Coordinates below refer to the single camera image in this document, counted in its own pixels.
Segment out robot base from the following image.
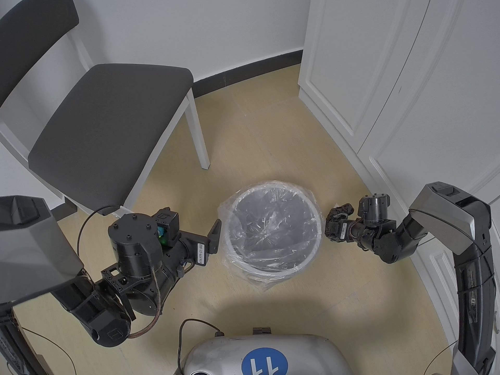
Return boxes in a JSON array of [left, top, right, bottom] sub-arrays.
[[184, 327, 354, 375]]

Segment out black plastic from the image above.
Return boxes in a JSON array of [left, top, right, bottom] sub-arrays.
[[325, 202, 355, 242]]

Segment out white trash bin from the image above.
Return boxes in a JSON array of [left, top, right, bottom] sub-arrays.
[[224, 179, 319, 279]]

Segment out clear plastic bag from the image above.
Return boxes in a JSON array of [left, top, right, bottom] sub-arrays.
[[216, 178, 322, 293]]

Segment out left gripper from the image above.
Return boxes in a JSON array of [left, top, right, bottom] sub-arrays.
[[178, 218, 223, 268]]

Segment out grey padded white chair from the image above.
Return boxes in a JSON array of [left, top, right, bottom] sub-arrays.
[[0, 0, 211, 220]]

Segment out black cable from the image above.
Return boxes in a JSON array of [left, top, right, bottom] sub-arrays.
[[178, 319, 224, 372]]

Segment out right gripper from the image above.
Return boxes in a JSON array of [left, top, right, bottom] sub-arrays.
[[338, 219, 363, 242]]

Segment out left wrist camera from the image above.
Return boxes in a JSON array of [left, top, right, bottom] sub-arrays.
[[154, 208, 181, 246]]

